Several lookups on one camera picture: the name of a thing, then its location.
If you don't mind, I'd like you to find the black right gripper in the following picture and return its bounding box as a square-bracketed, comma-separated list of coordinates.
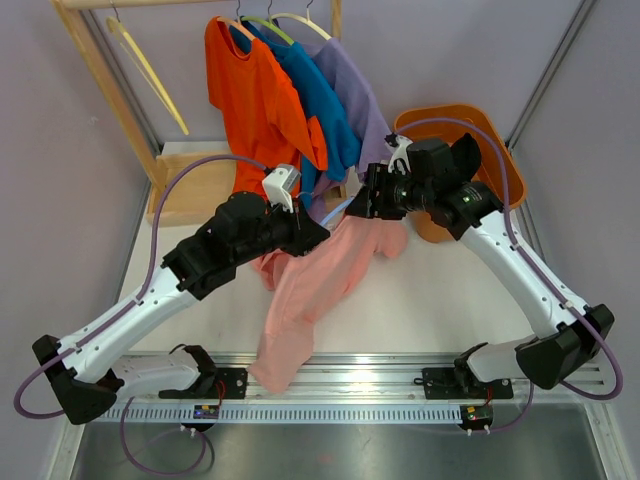
[346, 163, 434, 221]

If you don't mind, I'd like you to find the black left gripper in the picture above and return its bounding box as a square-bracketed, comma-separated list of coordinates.
[233, 195, 330, 267]

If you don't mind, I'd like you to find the light blue hanger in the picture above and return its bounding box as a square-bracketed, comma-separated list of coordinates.
[300, 192, 354, 230]

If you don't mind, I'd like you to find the pink t shirt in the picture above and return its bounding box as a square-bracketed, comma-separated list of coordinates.
[249, 216, 408, 394]

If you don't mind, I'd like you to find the orange t shirt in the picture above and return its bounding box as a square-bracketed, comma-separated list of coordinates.
[204, 17, 329, 171]

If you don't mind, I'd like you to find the peach hanger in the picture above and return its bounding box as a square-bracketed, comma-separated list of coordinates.
[205, 1, 267, 57]

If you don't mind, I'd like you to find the yellow hanger with metal hook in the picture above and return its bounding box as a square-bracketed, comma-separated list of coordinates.
[105, 1, 190, 135]

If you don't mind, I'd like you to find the black t shirt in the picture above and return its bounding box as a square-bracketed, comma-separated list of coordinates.
[451, 133, 482, 181]

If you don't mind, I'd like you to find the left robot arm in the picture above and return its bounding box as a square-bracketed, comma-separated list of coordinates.
[32, 192, 330, 425]

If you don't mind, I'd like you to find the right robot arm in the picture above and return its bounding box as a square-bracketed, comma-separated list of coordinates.
[346, 134, 614, 396]

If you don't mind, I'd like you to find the blue t shirt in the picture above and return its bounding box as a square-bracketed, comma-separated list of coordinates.
[242, 21, 361, 220]

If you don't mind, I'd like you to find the lavender t shirt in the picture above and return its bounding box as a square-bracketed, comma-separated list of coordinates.
[269, 14, 402, 221]

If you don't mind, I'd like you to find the cream hanger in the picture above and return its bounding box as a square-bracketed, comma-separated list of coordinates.
[269, 0, 332, 41]

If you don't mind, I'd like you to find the green hanger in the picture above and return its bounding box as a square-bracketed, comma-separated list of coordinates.
[239, 1, 296, 47]

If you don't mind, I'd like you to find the wooden clothes rack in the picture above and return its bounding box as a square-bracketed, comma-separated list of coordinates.
[49, 0, 348, 229]

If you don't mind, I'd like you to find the orange plastic basket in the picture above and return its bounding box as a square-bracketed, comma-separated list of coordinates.
[393, 103, 528, 245]

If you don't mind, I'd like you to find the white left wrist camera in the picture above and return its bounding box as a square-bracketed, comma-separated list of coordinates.
[262, 164, 301, 213]

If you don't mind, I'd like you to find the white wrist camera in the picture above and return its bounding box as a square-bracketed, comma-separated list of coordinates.
[385, 133, 413, 175]
[262, 164, 301, 213]

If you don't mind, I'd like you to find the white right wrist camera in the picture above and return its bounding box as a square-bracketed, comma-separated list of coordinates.
[385, 133, 413, 175]

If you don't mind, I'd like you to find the aluminium mounting rail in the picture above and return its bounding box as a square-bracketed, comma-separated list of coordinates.
[136, 352, 614, 408]

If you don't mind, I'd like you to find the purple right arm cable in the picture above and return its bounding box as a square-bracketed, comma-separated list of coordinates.
[389, 117, 624, 436]

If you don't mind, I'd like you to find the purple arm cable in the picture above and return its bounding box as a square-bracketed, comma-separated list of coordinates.
[13, 153, 268, 475]
[389, 117, 624, 436]

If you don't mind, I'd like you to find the white slotted cable duct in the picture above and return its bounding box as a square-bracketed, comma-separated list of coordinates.
[99, 402, 462, 425]

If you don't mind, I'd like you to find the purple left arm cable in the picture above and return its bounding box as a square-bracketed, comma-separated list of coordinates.
[13, 153, 268, 475]

